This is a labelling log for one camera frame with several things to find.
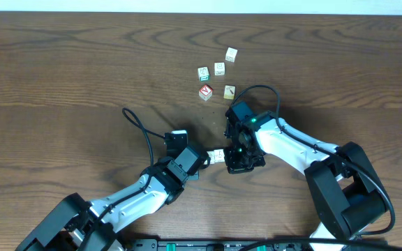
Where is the wooden block bee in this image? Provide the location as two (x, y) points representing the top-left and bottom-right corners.
(207, 151), (215, 165)

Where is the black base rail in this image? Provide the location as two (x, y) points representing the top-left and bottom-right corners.
(127, 238), (390, 251)

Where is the red letter A block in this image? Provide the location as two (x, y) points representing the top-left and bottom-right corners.
(198, 85), (213, 101)

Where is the teal block umbrella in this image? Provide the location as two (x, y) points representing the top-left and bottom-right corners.
(214, 149), (225, 163)

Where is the wooden block far left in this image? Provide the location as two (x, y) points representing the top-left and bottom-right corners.
(225, 47), (238, 63)

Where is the green block top corner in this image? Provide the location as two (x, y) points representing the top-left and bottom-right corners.
(198, 66), (210, 82)

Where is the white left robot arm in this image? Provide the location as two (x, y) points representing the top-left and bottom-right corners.
(17, 146), (210, 250)

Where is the yellow edged wooden block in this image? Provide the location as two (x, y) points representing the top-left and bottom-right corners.
(223, 85), (236, 100)

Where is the wooden block number eight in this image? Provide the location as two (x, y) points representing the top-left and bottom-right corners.
(214, 62), (225, 76)

